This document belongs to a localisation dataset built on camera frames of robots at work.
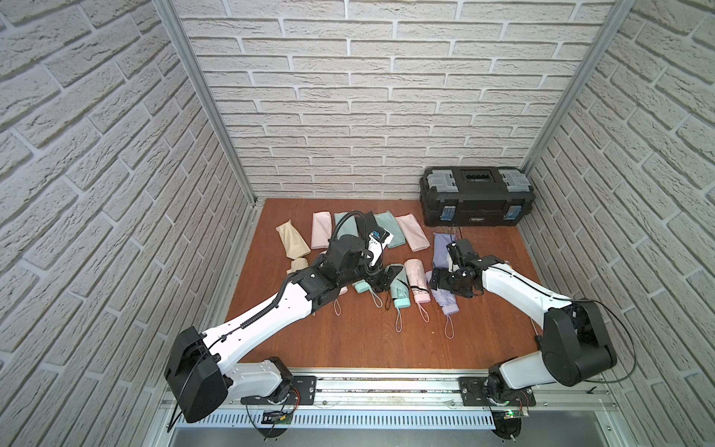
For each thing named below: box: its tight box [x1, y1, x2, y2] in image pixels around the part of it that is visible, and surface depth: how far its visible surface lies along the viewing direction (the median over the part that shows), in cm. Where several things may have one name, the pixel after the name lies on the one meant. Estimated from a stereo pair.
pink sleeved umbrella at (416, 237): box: [394, 212, 432, 253], surface depth 109 cm
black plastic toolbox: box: [418, 165, 536, 228], surface depth 104 cm
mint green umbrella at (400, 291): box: [385, 263, 412, 334], surface depth 91 cm
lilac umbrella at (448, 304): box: [430, 285, 460, 339], surface depth 89 cm
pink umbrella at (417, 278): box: [404, 257, 432, 324], surface depth 94 cm
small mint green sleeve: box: [373, 209, 406, 249], surface depth 113 cm
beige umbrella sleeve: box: [275, 218, 311, 260], surface depth 105 cm
